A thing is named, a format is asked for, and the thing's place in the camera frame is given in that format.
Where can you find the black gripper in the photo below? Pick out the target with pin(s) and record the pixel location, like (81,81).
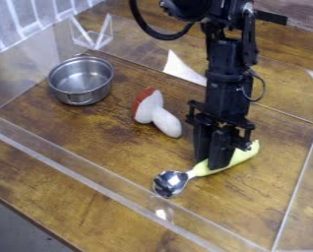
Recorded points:
(226,104)

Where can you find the green handled metal spoon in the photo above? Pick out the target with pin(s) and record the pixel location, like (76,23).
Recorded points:
(170,182)

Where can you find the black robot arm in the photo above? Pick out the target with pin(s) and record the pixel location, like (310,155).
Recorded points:
(227,24)

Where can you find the white red toy mushroom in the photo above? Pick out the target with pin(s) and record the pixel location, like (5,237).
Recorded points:
(148,110)

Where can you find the small steel pot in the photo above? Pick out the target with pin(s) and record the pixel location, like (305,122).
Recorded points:
(80,80)

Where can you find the black bar on table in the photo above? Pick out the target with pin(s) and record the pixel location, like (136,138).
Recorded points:
(271,17)

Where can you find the clear acrylic enclosure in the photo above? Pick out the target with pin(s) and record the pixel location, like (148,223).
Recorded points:
(77,164)

